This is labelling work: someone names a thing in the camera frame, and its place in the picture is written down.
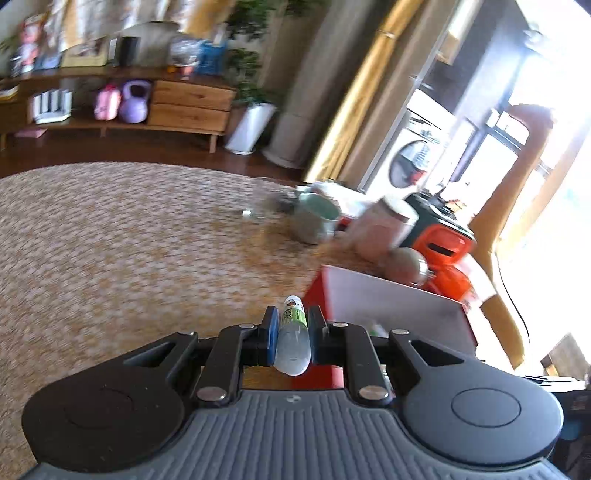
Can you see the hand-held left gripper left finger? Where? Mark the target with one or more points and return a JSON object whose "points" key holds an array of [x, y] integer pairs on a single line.
{"points": [[272, 341]]}

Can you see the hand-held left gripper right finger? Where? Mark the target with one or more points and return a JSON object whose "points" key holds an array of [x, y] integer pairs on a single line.
{"points": [[316, 337]]}

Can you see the white glue tube green label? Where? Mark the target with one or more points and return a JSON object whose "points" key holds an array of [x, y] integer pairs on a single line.
{"points": [[291, 341]]}

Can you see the red cardboard box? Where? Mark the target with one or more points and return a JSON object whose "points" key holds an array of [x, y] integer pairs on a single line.
{"points": [[392, 304]]}

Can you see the light wooden furniture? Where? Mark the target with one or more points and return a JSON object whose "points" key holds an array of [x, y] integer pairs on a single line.
{"points": [[565, 355]]}

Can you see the round beige container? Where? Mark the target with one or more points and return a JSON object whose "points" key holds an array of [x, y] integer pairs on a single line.
{"points": [[406, 267]]}

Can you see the pale green mug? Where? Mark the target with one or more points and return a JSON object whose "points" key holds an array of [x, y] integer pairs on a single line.
{"points": [[314, 221]]}

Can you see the clear drinking glass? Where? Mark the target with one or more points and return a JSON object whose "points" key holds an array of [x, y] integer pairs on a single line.
{"points": [[263, 205]]}

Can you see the orange container with slot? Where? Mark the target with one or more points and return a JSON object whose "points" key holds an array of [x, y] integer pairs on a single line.
{"points": [[443, 247]]}

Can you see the dark green utensil holder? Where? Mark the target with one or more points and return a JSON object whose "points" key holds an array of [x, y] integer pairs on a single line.
{"points": [[429, 212]]}

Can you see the bunch of dark utensils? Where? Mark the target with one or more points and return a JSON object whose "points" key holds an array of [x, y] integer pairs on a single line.
{"points": [[445, 201]]}

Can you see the yellow chair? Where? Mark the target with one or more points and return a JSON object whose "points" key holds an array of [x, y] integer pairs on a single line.
{"points": [[498, 221]]}

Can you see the white washing machine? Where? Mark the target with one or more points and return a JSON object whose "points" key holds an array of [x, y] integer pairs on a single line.
{"points": [[411, 157]]}

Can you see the beige curtain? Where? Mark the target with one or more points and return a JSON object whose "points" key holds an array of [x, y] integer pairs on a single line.
{"points": [[374, 138]]}

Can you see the white planter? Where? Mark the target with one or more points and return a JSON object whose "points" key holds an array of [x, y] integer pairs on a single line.
{"points": [[249, 129]]}

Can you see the yellow curtain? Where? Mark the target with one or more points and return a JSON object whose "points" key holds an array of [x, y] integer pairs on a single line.
{"points": [[351, 101]]}

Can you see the beige tower air conditioner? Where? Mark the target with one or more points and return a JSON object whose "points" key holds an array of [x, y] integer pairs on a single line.
{"points": [[304, 92]]}

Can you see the wooden media cabinet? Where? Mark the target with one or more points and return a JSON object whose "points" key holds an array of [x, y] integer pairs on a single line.
{"points": [[191, 104]]}

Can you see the purple kettlebell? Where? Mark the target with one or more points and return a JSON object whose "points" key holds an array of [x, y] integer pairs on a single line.
{"points": [[135, 106]]}

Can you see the green potted plant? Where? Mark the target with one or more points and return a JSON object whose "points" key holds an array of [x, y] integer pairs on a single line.
{"points": [[251, 60]]}

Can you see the pink toy case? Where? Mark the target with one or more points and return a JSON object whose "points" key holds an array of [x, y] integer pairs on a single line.
{"points": [[107, 104]]}

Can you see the blue plastic item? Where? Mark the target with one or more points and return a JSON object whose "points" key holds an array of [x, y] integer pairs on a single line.
{"points": [[213, 57]]}

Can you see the clear plastic bag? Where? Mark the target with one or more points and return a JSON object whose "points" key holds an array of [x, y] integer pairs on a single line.
{"points": [[184, 55]]}

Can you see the pink flat item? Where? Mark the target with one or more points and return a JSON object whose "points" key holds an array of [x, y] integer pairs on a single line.
{"points": [[31, 133]]}

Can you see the white router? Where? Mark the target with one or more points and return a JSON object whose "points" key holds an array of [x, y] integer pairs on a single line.
{"points": [[51, 110]]}

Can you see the black speaker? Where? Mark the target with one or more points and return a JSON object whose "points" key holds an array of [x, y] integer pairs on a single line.
{"points": [[130, 51]]}

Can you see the patterned draped cloth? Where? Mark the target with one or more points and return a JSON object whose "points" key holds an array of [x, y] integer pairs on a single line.
{"points": [[152, 14]]}

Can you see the yellow box on shelf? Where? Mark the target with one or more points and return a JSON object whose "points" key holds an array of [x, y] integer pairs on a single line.
{"points": [[8, 92]]}

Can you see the pink doll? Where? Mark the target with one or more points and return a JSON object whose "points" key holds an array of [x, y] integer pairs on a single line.
{"points": [[33, 44]]}

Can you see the yellow photo frame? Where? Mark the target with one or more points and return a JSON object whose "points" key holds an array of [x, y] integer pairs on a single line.
{"points": [[83, 54]]}

